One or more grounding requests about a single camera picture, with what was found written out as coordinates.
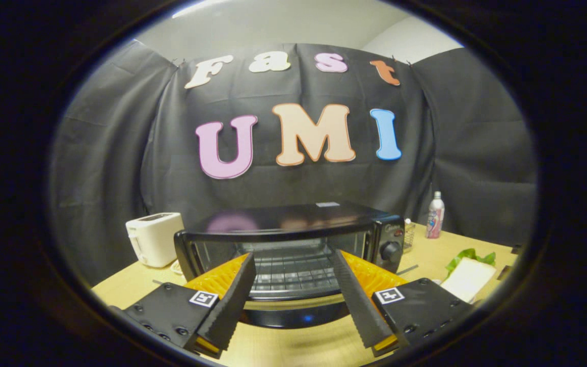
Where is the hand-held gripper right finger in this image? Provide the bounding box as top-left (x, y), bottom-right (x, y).
top-left (330, 250), bottom-right (472, 357)

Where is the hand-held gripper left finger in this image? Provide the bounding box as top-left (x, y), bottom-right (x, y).
top-left (123, 253), bottom-right (257, 359)

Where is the black toaster oven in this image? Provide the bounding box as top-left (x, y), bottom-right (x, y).
top-left (174, 202), bottom-right (406, 329)

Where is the sandwich with lettuce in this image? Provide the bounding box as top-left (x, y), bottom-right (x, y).
top-left (440, 248), bottom-right (497, 304)

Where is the white pop-up toaster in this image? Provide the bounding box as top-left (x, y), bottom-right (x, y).
top-left (126, 213), bottom-right (185, 268)

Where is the silver pink spray bottle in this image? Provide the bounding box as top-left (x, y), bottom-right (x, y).
top-left (425, 191), bottom-right (445, 239)

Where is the black backdrop cloth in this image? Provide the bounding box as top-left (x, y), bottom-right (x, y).
top-left (49, 40), bottom-right (538, 289)

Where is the small wire basket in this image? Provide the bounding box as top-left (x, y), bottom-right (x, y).
top-left (403, 219), bottom-right (417, 251)

